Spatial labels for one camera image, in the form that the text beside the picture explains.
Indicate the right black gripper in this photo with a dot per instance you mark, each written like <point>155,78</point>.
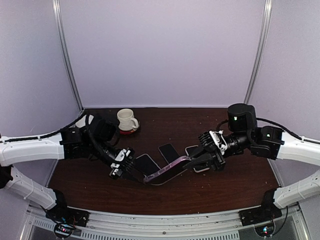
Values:
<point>213,158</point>

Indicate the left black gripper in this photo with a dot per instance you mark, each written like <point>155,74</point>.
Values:
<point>117,172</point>

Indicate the clear phone case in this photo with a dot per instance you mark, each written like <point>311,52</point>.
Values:
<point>166,168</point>

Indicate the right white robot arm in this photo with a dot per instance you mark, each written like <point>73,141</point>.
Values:
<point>273,141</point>

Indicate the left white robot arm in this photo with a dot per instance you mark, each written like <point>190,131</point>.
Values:
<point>87,136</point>

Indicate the black phone white case right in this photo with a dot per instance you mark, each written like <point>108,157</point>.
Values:
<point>198,163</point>

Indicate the black phone white case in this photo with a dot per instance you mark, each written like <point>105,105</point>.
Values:
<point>198,163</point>
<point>146,165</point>

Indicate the black phone white case middle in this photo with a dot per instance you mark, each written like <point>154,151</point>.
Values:
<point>146,165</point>

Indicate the red coaster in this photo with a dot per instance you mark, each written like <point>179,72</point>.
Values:
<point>130,131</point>

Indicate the cream ceramic mug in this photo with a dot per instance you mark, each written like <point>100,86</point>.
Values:
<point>127,120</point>

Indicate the white small bowl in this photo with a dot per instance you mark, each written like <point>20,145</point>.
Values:
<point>80,124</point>

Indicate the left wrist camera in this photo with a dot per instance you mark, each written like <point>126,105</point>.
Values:
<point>124,160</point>

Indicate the front aluminium rail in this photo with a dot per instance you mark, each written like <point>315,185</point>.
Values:
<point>225,225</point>

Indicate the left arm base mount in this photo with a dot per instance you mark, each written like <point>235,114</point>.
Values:
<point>66,219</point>

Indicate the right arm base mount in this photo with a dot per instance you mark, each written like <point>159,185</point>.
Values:
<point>262,217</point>

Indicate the right aluminium frame post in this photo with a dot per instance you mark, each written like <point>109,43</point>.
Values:
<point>264,31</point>

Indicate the aluminium frame post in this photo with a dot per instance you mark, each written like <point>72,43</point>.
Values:
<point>65,53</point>
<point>264,31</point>

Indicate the left aluminium frame post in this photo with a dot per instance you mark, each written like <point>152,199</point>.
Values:
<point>65,53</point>

